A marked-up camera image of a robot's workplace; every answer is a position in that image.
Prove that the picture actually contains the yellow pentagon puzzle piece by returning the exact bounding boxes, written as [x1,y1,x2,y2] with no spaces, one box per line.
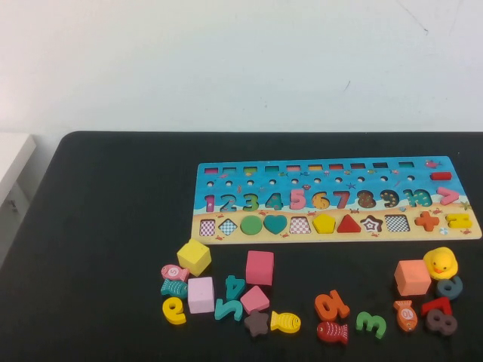
[312,213,337,235]

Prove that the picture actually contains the green circle puzzle piece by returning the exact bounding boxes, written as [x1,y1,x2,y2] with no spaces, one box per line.
[240,215,263,235]

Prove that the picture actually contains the teal heart puzzle piece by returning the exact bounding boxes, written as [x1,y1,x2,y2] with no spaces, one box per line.
[263,215,288,235]

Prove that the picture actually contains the pink number five piece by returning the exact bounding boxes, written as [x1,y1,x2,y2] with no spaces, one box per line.
[289,188,309,210]

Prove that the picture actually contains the teal number four piece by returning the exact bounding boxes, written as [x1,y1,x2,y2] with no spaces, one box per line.
[225,275,247,302]

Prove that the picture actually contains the red triangle puzzle piece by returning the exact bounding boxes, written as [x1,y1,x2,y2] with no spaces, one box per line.
[336,213,362,233]

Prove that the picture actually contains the pink square puzzle piece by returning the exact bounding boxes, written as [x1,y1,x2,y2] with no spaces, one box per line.
[240,285,271,315]

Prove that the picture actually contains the teal number two piece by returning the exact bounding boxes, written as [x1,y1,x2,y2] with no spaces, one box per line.
[214,298,244,322]

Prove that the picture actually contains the colourful wooden puzzle board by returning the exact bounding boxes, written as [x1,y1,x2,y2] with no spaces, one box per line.
[191,155,483,245]

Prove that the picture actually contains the brown star puzzle piece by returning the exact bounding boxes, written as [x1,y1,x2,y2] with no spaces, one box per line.
[244,310,269,338]

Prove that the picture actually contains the yellow number six piece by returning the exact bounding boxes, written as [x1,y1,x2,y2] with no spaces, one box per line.
[162,296,188,326]

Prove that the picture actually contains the orange number ten piece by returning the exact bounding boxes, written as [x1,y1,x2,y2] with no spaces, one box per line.
[315,289,351,322]

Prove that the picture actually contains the orange plus sign piece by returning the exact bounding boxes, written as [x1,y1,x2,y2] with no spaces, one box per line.
[414,210,441,231]

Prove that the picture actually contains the green number three piece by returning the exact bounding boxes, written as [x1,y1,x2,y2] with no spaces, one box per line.
[355,311,388,338]

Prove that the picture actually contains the pink greater-than sign piece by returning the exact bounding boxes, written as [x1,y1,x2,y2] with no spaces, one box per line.
[436,187,460,206]

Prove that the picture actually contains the yellow equals sign piece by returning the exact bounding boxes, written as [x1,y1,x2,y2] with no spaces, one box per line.
[445,213,471,229]

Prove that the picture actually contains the red number seven piece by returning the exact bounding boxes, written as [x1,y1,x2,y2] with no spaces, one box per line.
[420,296,453,318]

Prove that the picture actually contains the blue-grey number nine piece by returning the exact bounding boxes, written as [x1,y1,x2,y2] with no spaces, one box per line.
[436,275,464,301]

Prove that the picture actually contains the brown number eight piece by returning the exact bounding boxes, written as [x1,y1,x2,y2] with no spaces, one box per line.
[425,308,459,336]

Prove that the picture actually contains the magenta foam cube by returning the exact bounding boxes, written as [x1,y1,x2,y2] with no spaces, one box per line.
[245,250,275,287]

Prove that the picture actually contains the yellow wooden cube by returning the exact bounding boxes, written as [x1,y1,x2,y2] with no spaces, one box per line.
[176,238,212,278]

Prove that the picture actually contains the pink wooden fish five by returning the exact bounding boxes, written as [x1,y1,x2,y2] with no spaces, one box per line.
[161,263,191,283]

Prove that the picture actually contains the light pink wooden cube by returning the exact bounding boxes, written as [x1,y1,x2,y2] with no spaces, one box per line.
[187,277,216,314]

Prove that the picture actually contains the teal wooden fish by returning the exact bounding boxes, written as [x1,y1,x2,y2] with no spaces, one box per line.
[160,278,189,299]

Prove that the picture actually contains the yellow wooden fish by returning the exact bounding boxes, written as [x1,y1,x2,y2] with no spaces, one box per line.
[269,311,302,334]

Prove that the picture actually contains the red wooden fish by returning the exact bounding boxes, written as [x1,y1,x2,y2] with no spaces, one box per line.
[316,321,349,346]

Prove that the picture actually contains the salmon orange foam cube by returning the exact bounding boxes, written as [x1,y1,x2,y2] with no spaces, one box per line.
[394,259,433,297]

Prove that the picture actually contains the orange wooden fish ten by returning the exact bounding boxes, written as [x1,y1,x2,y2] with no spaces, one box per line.
[392,299,419,333]

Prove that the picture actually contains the yellow rubber duck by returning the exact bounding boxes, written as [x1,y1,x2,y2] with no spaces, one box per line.
[422,247,460,281]

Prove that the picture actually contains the white side cabinet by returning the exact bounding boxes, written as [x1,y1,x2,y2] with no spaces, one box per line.
[0,131,37,265]

